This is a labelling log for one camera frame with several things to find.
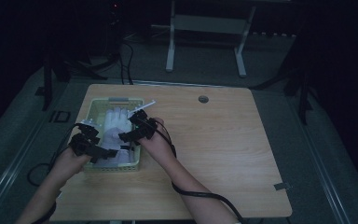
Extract black floor cables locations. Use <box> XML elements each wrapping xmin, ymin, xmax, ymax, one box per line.
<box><xmin>117</xmin><ymin>40</ymin><xmax>136</xmax><ymax>86</ymax></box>

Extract person's right hand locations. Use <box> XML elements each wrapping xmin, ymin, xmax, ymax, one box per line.
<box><xmin>138</xmin><ymin>117</ymin><xmax>176</xmax><ymax>162</ymax></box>

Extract pale green plastic basket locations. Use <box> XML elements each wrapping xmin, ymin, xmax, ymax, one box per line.
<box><xmin>83</xmin><ymin>96</ymin><xmax>145</xmax><ymax>173</ymax></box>

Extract metal floor rail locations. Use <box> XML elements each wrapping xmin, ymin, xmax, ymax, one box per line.
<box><xmin>130</xmin><ymin>79</ymin><xmax>253</xmax><ymax>91</ymax></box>
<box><xmin>295</xmin><ymin>102</ymin><xmax>352</xmax><ymax>224</ymax></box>

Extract white desk frame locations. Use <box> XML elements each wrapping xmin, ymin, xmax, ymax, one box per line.
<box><xmin>164</xmin><ymin>0</ymin><xmax>257</xmax><ymax>78</ymax></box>

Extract grey tape strip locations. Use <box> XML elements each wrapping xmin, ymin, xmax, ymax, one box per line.
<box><xmin>273</xmin><ymin>182</ymin><xmax>293</xmax><ymax>191</ymax></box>

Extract white glove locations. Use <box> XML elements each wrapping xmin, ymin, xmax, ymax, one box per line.
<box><xmin>97</xmin><ymin>148</ymin><xmax>136</xmax><ymax>166</ymax></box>
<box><xmin>101</xmin><ymin>106</ymin><xmax>134</xmax><ymax>150</ymax></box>

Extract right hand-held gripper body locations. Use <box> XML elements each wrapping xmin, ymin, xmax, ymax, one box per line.
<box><xmin>126</xmin><ymin>99</ymin><xmax>158</xmax><ymax>142</ymax></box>

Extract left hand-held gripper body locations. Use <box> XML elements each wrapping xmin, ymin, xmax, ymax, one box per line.
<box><xmin>68</xmin><ymin>119</ymin><xmax>103</xmax><ymax>157</ymax></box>

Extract black metal stand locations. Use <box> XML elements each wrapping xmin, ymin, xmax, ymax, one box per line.
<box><xmin>34</xmin><ymin>46</ymin><xmax>122</xmax><ymax>111</ymax></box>
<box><xmin>251</xmin><ymin>27</ymin><xmax>321</xmax><ymax>125</ymax></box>

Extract person's left hand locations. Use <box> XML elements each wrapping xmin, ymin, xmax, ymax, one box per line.
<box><xmin>49</xmin><ymin>148</ymin><xmax>91</xmax><ymax>185</ymax></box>

